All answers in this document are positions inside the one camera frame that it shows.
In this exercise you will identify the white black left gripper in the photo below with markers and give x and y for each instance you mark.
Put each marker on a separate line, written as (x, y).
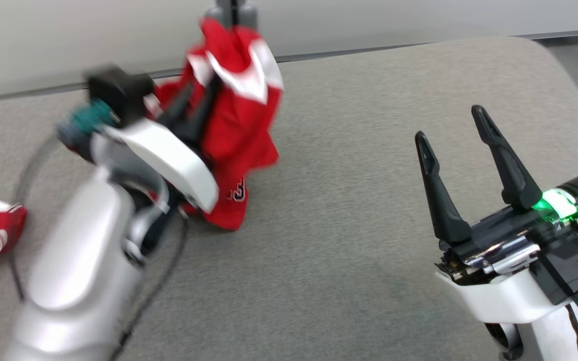
(168, 155)

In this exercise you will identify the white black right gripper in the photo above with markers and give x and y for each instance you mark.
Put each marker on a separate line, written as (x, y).
(494, 296)

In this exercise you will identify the red and white jersey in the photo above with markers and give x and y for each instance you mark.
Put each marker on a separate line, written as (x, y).
(239, 125)

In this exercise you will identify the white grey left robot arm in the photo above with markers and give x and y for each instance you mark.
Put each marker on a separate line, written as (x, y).
(78, 260)

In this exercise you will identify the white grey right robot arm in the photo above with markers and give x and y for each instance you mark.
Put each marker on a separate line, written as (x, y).
(545, 341)

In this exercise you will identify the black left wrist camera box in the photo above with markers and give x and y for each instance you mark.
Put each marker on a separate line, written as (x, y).
(118, 90)

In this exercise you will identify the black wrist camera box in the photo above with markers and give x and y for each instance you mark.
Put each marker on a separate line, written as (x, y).
(118, 90)
(575, 265)

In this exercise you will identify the teal left camera connector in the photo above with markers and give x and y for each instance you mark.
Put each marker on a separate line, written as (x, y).
(91, 118)

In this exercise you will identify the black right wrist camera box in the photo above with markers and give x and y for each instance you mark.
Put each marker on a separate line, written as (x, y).
(575, 265)

